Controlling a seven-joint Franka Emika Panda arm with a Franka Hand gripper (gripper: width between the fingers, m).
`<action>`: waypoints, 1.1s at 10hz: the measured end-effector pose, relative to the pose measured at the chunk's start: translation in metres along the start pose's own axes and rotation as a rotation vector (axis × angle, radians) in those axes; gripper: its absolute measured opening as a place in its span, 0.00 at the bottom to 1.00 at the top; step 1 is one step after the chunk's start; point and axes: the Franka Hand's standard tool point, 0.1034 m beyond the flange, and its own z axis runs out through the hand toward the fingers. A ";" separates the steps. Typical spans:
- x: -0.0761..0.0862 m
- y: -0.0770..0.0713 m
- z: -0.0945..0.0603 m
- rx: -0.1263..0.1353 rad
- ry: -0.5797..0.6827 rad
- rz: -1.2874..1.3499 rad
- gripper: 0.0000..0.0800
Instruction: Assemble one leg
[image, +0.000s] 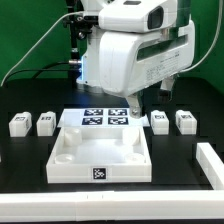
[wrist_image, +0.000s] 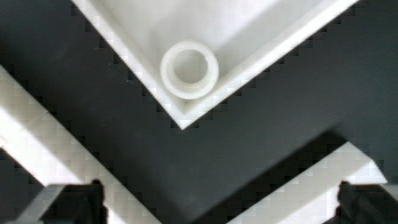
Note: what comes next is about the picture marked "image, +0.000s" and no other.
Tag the white right fence bar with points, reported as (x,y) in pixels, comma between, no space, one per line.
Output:
(211,165)

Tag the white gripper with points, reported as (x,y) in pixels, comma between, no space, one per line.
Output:
(131,62)

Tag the white fence bar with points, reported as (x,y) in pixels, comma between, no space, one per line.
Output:
(129,205)
(211,165)

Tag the white square table top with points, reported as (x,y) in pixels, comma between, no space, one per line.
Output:
(100,155)

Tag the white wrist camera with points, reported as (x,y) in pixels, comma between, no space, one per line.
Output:
(139,16)

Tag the white front fence bar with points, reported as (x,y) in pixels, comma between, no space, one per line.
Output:
(129,205)

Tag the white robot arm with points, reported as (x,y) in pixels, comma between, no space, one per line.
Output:
(91,12)

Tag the sheet with four tags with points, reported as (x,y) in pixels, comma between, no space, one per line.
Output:
(102,117)

